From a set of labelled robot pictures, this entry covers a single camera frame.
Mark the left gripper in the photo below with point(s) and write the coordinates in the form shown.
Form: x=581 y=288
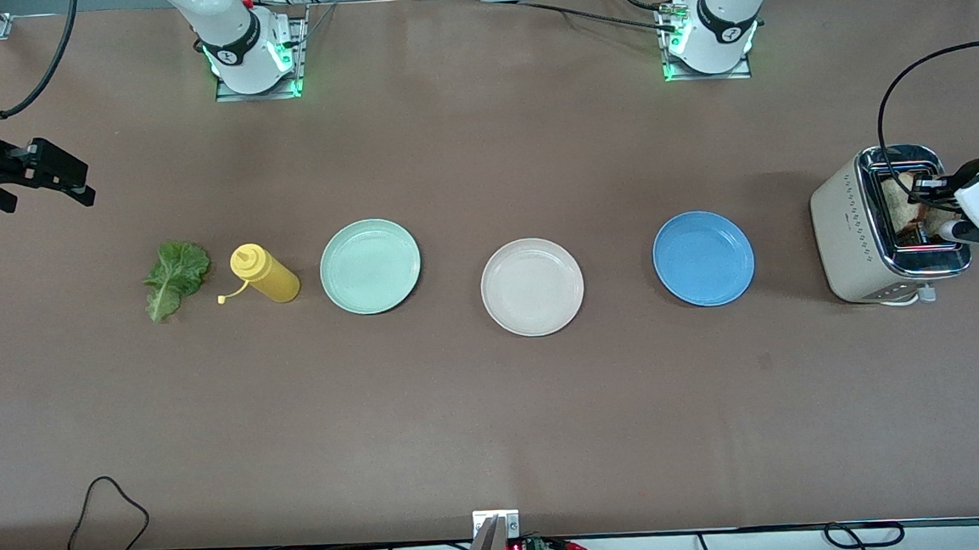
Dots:
x=949 y=182

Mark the bread slice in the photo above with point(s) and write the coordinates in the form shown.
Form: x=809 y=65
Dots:
x=897 y=199
x=935 y=215

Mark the green lettuce leaf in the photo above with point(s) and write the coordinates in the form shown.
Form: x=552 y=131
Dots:
x=173 y=277

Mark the yellow mustard squeeze bottle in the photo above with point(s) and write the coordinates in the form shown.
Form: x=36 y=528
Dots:
x=269 y=276

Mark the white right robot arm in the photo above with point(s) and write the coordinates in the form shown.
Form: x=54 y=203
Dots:
x=238 y=52

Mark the blue plate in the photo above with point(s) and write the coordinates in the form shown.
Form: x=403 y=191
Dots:
x=703 y=258

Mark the pale green plate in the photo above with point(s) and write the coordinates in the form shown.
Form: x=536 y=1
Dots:
x=370 y=266

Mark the beige plate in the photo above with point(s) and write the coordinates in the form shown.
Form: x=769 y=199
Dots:
x=533 y=287

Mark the beige and chrome toaster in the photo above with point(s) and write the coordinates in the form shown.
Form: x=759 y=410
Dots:
x=844 y=236

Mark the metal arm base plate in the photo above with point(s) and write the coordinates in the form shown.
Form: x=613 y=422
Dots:
x=302 y=52
x=703 y=76

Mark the small metal mounting bracket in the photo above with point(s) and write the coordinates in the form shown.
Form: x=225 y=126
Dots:
x=512 y=524

